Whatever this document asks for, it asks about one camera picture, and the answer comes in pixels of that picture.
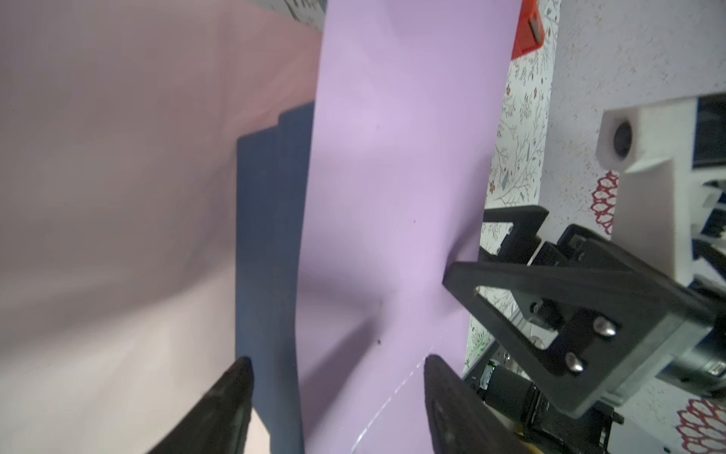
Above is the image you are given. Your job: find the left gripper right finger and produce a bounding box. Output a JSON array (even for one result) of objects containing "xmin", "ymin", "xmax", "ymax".
[{"xmin": 423, "ymin": 355, "xmax": 529, "ymax": 454}]

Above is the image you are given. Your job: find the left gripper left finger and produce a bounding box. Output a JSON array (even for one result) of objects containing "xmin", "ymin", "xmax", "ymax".
[{"xmin": 149, "ymin": 357, "xmax": 254, "ymax": 454}]

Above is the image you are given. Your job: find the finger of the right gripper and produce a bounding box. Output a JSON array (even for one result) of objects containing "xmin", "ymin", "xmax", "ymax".
[
  {"xmin": 478, "ymin": 205, "xmax": 549, "ymax": 264},
  {"xmin": 444, "ymin": 239, "xmax": 720, "ymax": 417}
]

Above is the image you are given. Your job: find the blue gift box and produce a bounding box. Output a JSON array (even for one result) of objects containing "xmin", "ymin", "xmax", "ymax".
[{"xmin": 236, "ymin": 103, "xmax": 314, "ymax": 453}]

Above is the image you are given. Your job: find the pink wrapping paper sheet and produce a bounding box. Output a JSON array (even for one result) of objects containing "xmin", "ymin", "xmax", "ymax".
[{"xmin": 1, "ymin": 1, "xmax": 520, "ymax": 453}]

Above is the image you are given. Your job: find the red tape dispenser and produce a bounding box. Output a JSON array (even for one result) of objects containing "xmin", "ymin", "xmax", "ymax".
[{"xmin": 512, "ymin": 0, "xmax": 546, "ymax": 61}]

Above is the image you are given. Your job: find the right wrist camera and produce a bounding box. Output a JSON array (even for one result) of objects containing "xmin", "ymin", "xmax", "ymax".
[{"xmin": 596, "ymin": 94, "xmax": 725, "ymax": 285}]

